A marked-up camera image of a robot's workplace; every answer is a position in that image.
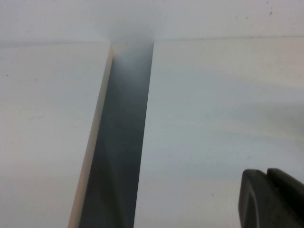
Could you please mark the white side table beige edge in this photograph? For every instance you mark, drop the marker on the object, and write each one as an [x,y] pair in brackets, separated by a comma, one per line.
[47,118]

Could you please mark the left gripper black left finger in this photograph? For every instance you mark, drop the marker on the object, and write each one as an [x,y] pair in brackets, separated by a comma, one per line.
[256,202]

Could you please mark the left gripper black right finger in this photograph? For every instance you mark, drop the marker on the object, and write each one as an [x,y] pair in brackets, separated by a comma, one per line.
[293,197]

